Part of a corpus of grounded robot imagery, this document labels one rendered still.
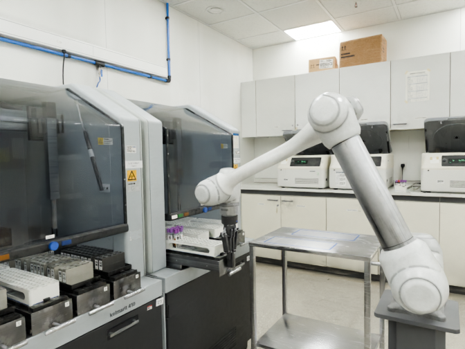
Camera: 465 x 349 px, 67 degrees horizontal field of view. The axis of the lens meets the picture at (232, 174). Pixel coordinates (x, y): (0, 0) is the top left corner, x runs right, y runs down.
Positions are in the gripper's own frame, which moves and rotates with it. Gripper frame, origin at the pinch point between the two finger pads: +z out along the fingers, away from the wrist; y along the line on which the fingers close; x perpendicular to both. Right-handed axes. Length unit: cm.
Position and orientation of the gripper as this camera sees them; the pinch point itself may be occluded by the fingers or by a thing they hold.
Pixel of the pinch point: (230, 259)
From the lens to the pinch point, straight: 164.4
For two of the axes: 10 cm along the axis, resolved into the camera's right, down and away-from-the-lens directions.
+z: 0.2, 10.0, 0.5
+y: -5.2, 0.5, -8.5
